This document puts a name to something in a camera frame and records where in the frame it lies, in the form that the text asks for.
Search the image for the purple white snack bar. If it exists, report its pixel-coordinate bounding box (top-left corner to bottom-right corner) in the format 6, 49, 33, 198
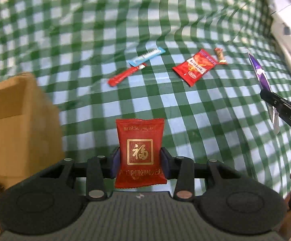
247, 52, 280, 134

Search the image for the red square fortune snack packet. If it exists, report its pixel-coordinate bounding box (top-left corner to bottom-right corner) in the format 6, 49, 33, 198
115, 118, 167, 189

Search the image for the red stick snack packet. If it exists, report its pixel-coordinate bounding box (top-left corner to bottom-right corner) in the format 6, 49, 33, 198
108, 64, 146, 87

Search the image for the red chip snack bag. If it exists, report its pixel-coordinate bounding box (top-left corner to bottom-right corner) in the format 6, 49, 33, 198
172, 49, 218, 87

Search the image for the small brown red candy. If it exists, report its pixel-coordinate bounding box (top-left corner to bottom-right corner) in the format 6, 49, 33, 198
214, 47, 227, 64

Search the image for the blue white snack bar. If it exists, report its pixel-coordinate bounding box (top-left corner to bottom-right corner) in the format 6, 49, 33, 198
128, 47, 166, 67

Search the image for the cardboard box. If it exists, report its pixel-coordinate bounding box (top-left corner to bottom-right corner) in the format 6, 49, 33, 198
0, 72, 77, 240

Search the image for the green checkered sofa cover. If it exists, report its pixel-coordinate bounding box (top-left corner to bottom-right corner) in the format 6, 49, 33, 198
0, 0, 291, 196

